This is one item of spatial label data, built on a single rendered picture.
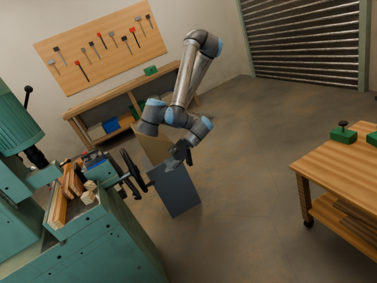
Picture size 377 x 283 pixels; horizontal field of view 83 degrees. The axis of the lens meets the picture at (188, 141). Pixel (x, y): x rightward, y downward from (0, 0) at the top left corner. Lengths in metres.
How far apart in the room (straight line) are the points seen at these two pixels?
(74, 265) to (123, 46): 3.67
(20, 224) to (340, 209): 1.66
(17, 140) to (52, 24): 3.43
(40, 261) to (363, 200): 1.40
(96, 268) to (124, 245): 0.17
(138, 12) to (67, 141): 2.67
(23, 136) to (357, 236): 1.66
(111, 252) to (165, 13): 4.02
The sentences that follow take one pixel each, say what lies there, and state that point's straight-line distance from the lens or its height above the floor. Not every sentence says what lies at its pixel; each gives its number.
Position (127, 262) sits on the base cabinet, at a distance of 1.33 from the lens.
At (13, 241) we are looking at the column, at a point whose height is 0.87.
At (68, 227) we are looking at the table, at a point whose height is 0.88.
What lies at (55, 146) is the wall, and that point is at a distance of 4.72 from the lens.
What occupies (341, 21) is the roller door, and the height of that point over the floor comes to 0.80.
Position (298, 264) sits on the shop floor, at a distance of 1.60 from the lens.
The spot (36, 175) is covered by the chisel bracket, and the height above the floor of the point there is 1.06.
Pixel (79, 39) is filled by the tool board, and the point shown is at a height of 1.77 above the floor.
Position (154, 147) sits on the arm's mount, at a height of 0.69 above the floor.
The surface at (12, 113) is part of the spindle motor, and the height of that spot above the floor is 1.34.
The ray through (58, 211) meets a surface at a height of 0.94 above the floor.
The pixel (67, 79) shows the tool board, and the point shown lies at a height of 1.30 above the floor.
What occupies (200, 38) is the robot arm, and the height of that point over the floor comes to 1.28.
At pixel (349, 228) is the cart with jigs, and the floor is 0.19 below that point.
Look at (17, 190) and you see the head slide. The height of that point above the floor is 1.05.
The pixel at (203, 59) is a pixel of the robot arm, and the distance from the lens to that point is 1.55.
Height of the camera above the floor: 1.40
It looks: 27 degrees down
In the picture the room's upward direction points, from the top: 23 degrees counter-clockwise
